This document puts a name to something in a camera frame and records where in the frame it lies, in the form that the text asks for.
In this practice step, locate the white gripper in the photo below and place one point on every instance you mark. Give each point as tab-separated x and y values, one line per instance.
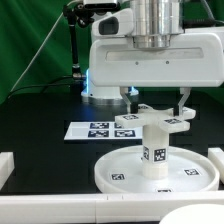
193	59

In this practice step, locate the white cross-shaped table base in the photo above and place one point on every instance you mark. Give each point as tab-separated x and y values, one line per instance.
163	119

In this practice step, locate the white round table top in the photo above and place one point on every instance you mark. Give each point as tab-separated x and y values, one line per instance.
121	171

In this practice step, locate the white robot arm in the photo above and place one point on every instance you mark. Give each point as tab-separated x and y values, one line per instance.
143	43

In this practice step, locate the white marker sheet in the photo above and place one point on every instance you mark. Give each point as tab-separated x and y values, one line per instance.
100	130

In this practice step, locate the white right barrier block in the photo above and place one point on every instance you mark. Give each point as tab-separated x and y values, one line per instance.
216	156

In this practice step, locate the white barrier block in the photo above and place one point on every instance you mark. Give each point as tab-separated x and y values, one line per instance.
216	156
6	167

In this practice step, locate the white disc bottom corner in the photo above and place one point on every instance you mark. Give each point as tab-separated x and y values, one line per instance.
196	214

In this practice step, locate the white left barrier block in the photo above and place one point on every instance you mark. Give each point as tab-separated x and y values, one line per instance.
6	167

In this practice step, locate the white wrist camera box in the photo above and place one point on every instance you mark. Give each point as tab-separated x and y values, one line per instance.
119	24

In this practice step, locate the grey camera on mount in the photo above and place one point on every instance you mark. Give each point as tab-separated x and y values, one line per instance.
108	5

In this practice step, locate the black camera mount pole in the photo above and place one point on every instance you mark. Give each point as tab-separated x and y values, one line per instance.
76	16

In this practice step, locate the white front barrier rail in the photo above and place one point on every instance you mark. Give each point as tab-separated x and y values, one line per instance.
99	208

